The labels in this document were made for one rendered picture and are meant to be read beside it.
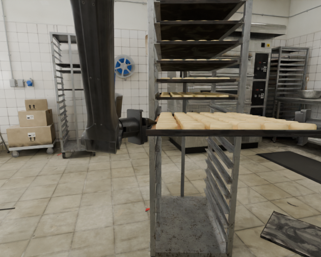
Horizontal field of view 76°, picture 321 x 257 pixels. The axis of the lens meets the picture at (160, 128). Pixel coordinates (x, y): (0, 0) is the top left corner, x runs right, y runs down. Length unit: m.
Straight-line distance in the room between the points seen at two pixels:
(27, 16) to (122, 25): 1.51
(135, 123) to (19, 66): 3.77
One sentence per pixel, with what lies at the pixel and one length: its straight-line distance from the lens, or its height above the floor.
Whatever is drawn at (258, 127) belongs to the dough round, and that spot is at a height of 1.02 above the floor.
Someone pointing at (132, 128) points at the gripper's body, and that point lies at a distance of 0.58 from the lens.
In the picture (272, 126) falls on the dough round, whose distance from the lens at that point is 0.51.
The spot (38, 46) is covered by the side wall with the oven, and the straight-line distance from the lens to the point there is 4.21.
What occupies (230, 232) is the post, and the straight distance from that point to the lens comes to 1.38.
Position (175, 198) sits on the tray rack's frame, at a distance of 1.91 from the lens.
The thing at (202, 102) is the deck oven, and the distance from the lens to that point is 3.32.
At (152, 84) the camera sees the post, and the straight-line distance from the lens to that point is 1.05.
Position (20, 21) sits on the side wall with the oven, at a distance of 4.35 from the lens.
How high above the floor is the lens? 1.11
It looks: 12 degrees down
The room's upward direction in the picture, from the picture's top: straight up
